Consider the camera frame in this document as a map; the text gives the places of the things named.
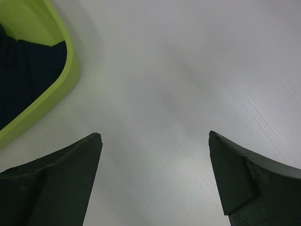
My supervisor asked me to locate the navy blue t shirt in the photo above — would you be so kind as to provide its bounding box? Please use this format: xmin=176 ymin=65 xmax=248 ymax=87
xmin=0 ymin=27 xmax=67 ymax=129

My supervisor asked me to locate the lime green plastic basin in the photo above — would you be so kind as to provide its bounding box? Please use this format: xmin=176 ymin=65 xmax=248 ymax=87
xmin=0 ymin=0 xmax=80 ymax=148

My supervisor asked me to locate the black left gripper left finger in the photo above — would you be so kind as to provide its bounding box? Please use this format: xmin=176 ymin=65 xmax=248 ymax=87
xmin=0 ymin=133 xmax=103 ymax=226

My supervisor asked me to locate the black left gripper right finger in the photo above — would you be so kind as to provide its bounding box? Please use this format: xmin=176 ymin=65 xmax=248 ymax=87
xmin=209 ymin=131 xmax=301 ymax=226

